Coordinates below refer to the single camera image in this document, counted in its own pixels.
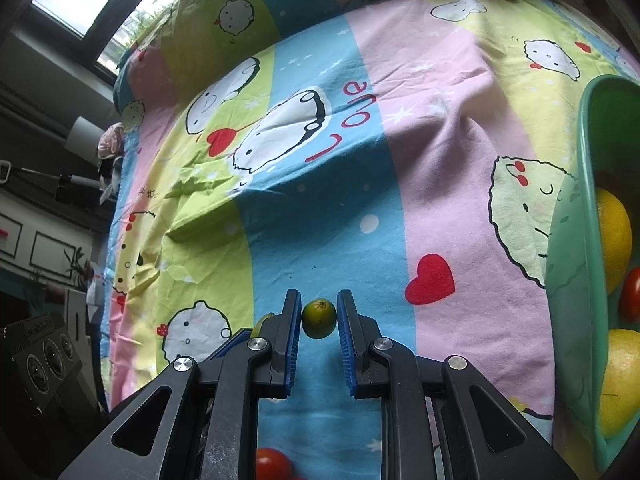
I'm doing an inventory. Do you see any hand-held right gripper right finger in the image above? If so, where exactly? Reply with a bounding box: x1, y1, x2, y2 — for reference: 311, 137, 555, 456
336, 289, 581, 480

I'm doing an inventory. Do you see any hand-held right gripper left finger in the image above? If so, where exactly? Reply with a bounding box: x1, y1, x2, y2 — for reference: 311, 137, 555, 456
57, 289, 303, 480

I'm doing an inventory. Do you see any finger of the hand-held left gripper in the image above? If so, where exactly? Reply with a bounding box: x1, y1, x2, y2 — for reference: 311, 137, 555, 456
204, 327, 254, 362

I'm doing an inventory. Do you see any small green kumquat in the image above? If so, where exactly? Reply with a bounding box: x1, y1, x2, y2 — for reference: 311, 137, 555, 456
250, 312, 276, 339
301, 298, 337, 339

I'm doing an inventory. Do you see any green plastic basin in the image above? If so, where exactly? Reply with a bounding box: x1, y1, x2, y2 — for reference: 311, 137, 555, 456
545, 75, 640, 476

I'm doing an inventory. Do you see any yellow pear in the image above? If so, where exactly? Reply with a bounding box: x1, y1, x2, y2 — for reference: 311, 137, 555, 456
599, 329, 640, 438

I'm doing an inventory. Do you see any yellow lemon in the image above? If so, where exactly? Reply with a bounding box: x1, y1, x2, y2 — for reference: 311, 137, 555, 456
594, 187, 633, 296

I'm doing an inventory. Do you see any red tomato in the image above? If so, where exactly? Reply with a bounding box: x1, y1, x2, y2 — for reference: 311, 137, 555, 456
256, 447, 293, 480
619, 267, 640, 323

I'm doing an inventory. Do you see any green plant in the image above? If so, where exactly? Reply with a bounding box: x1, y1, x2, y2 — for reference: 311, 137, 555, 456
62, 245, 96, 291

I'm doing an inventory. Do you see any white cabinet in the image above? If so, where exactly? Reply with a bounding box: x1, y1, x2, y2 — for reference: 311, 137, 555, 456
0, 195, 101, 286

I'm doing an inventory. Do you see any cartoon printed blanket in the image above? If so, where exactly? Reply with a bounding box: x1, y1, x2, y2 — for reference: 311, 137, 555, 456
97, 0, 640, 480

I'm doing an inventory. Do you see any pile of clothes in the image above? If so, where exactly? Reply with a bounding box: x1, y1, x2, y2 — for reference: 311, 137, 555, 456
95, 122, 126, 196

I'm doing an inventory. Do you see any white board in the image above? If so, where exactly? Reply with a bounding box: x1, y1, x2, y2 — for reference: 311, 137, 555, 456
65, 116, 108, 161

